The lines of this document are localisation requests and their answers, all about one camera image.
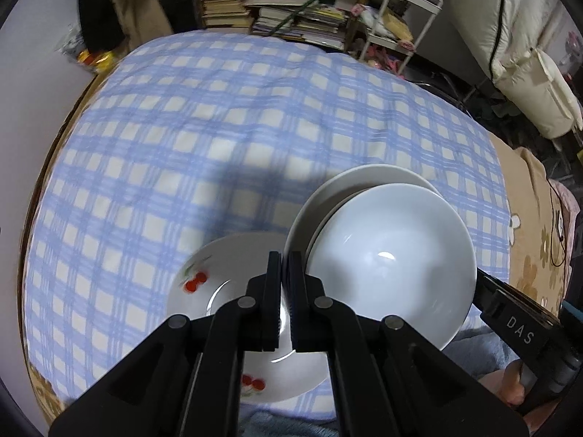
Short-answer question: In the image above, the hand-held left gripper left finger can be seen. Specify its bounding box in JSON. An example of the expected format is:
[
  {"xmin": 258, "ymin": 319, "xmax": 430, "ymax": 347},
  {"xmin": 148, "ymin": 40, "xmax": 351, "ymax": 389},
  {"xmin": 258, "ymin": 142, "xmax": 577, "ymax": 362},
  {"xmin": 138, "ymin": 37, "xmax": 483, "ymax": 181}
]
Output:
[{"xmin": 48, "ymin": 250, "xmax": 284, "ymax": 437}]

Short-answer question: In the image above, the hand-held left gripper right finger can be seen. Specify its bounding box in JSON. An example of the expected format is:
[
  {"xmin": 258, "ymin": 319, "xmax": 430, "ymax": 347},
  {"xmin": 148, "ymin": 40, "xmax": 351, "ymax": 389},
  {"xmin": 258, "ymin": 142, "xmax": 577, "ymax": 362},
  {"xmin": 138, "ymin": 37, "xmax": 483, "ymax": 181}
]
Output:
[{"xmin": 285, "ymin": 251, "xmax": 531, "ymax": 437}]

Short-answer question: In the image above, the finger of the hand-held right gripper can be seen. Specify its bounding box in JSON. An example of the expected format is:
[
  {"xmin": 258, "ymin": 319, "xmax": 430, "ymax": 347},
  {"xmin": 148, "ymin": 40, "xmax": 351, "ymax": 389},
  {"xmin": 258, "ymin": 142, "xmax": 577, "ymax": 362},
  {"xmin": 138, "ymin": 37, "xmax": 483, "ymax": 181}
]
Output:
[{"xmin": 476, "ymin": 272, "xmax": 557, "ymax": 327}]

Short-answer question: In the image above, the small cherry print plate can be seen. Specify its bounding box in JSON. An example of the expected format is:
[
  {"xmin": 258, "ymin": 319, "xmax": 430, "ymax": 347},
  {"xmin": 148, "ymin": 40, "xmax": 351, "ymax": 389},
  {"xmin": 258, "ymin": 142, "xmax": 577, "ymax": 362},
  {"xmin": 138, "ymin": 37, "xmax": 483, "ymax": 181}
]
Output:
[{"xmin": 166, "ymin": 232, "xmax": 335, "ymax": 403}]

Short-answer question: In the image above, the large deep cherry print bowl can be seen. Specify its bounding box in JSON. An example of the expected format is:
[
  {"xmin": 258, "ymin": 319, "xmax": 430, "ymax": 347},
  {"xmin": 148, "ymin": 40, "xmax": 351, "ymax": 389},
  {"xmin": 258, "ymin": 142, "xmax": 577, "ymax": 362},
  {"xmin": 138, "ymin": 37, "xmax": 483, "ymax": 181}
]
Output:
[{"xmin": 304, "ymin": 183, "xmax": 477, "ymax": 351}]

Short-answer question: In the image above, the wide cherry print plate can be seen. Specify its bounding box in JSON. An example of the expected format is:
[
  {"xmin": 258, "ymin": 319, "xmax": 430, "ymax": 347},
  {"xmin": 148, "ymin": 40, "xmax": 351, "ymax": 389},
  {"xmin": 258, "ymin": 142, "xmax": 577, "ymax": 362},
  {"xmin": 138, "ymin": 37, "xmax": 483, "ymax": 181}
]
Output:
[{"xmin": 283, "ymin": 164, "xmax": 442, "ymax": 283}]

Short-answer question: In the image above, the person's right hand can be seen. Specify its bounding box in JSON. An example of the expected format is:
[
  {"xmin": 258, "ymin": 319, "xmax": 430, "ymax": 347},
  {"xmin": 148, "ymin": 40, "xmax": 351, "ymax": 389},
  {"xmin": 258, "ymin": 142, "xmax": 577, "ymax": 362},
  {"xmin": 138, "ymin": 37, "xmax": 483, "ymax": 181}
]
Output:
[{"xmin": 474, "ymin": 364, "xmax": 525, "ymax": 420}]

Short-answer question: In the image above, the tan flower blanket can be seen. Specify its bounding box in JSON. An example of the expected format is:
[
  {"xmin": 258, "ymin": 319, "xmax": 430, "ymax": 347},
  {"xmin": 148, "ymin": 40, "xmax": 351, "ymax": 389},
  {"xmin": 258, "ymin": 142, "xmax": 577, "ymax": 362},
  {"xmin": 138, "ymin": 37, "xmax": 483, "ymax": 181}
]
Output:
[{"xmin": 489, "ymin": 137, "xmax": 583, "ymax": 328}]

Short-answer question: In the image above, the pink cloth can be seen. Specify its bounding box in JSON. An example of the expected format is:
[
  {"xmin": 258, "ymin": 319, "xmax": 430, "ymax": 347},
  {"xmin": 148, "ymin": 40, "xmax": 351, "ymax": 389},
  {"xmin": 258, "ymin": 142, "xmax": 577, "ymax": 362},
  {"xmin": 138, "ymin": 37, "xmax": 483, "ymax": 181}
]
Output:
[{"xmin": 560, "ymin": 177, "xmax": 583, "ymax": 256}]

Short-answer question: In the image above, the blue plaid blanket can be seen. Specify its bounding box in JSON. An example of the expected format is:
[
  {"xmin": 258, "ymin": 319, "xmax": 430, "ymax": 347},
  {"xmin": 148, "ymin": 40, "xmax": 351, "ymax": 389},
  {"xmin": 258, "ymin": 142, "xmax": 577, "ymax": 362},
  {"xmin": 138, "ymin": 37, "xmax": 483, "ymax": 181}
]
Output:
[{"xmin": 25, "ymin": 32, "xmax": 511, "ymax": 420}]

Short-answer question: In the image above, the cream cushion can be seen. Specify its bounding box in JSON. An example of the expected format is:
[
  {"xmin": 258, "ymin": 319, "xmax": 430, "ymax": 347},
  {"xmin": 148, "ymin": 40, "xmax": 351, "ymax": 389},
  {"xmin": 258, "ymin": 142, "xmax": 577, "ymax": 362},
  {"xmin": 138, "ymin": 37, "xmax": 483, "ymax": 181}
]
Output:
[{"xmin": 449, "ymin": 0, "xmax": 583, "ymax": 139}]

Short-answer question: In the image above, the white trolley cart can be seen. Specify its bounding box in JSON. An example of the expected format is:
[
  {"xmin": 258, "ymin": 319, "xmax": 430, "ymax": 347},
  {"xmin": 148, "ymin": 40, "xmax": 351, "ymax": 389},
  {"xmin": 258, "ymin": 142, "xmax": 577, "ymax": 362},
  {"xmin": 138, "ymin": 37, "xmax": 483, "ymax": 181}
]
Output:
[{"xmin": 360, "ymin": 0, "xmax": 445, "ymax": 78}]

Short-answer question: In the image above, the stack of magazines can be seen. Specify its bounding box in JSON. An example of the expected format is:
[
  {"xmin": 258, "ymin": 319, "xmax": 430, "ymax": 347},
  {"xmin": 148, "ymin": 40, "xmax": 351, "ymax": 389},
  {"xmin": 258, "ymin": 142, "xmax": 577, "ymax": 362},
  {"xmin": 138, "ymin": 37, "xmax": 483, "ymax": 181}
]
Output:
[{"xmin": 248, "ymin": 0, "xmax": 349, "ymax": 51}]

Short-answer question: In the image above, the yellow and red bag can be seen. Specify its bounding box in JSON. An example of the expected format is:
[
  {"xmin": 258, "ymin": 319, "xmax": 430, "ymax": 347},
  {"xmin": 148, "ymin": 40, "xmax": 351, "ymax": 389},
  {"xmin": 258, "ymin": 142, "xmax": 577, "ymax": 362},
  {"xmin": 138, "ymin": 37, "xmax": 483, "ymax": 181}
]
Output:
[{"xmin": 75, "ymin": 48, "xmax": 117, "ymax": 74}]

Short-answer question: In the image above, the stack of books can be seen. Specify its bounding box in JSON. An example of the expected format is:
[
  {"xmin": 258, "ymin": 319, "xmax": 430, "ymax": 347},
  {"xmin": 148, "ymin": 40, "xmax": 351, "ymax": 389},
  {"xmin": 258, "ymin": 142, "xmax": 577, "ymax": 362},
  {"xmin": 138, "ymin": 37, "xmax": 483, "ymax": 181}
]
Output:
[{"xmin": 198, "ymin": 0, "xmax": 253, "ymax": 30}]

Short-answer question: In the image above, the long dark pole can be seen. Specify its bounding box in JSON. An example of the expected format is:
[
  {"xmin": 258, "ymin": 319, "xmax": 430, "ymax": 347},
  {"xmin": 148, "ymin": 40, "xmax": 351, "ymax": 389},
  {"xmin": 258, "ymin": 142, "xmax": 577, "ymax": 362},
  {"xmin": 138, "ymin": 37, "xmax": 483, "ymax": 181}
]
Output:
[{"xmin": 269, "ymin": 0, "xmax": 379, "ymax": 37}]

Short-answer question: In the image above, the beige hanging garment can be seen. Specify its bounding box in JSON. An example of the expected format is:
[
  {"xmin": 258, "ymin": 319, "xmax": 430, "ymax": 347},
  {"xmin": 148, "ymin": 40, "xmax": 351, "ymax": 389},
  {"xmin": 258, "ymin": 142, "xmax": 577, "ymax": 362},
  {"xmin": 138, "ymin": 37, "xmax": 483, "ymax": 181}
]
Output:
[{"xmin": 111, "ymin": 0, "xmax": 176, "ymax": 51}]

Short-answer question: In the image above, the black hanging garment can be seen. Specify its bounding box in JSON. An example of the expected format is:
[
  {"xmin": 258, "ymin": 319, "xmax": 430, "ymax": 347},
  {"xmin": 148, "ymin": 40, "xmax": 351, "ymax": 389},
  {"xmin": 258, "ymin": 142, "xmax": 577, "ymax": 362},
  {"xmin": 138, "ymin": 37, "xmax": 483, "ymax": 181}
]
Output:
[{"xmin": 77, "ymin": 0, "xmax": 126, "ymax": 53}]

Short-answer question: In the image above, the black cable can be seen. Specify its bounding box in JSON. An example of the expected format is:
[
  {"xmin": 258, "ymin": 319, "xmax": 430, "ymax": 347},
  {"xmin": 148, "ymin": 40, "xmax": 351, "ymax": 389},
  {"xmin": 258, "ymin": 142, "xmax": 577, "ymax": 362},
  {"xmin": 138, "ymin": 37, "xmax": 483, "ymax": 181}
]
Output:
[{"xmin": 547, "ymin": 177, "xmax": 575, "ymax": 267}]

